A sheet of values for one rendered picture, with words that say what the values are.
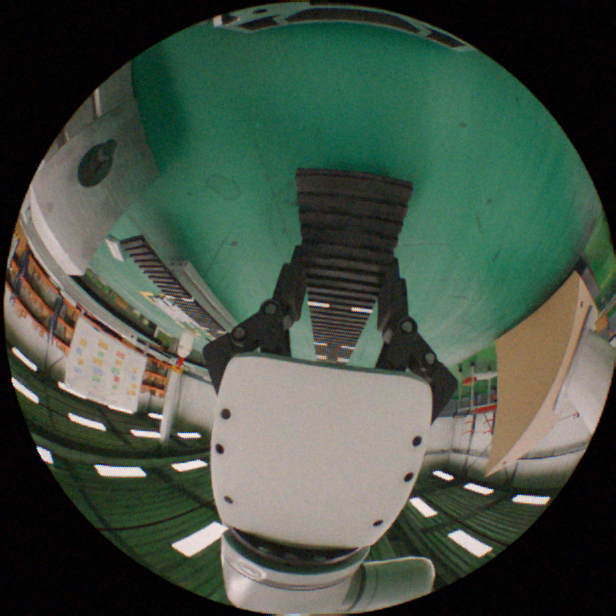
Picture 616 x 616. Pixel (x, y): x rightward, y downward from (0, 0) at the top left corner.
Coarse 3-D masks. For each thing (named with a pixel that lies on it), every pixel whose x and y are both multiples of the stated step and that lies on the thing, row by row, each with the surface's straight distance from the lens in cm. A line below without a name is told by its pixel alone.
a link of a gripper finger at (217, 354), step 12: (228, 336) 12; (204, 348) 12; (216, 348) 12; (228, 348) 12; (240, 348) 11; (252, 348) 12; (204, 360) 12; (216, 360) 12; (228, 360) 12; (216, 372) 12; (216, 384) 11
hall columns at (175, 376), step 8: (16, 232) 593; (16, 240) 590; (8, 264) 614; (176, 368) 809; (176, 376) 832; (176, 384) 836; (168, 392) 827; (176, 392) 833; (168, 400) 825; (168, 408) 825; (168, 416) 857; (168, 424) 868; (160, 432) 874; (168, 432) 874; (160, 440) 883; (168, 440) 883
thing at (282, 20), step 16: (224, 16) 12; (240, 16) 11; (256, 16) 11; (272, 16) 12; (288, 16) 12; (304, 16) 13; (320, 16) 13; (336, 16) 12; (352, 16) 13; (368, 16) 13; (384, 16) 13; (400, 16) 11; (416, 32) 13; (432, 32) 13; (464, 48) 12
